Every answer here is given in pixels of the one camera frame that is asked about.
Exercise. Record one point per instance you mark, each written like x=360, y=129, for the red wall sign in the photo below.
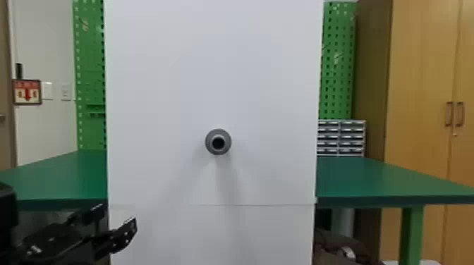
x=26, y=91

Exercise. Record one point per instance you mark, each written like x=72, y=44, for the white wall switch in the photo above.
x=66, y=91
x=47, y=90

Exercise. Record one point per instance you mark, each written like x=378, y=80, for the wooden cupboard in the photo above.
x=418, y=92

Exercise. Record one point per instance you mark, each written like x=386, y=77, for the white drawer cabinet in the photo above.
x=340, y=137

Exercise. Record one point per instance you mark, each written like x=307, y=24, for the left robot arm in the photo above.
x=7, y=218

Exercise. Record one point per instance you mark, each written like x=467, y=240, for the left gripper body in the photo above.
x=55, y=246

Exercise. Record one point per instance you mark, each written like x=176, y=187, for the white panel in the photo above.
x=207, y=74

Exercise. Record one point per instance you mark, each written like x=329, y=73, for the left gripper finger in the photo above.
x=118, y=235
x=90, y=215

